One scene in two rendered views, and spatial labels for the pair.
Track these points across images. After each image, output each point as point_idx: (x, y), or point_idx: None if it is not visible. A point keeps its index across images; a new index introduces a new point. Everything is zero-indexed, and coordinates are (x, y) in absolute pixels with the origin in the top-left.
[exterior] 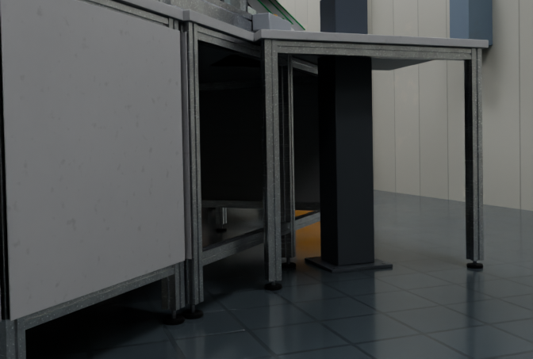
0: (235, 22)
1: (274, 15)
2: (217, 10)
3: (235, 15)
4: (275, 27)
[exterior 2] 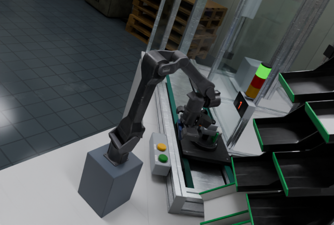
0: (160, 125)
1: (152, 137)
2: (159, 110)
3: (162, 122)
4: (150, 146)
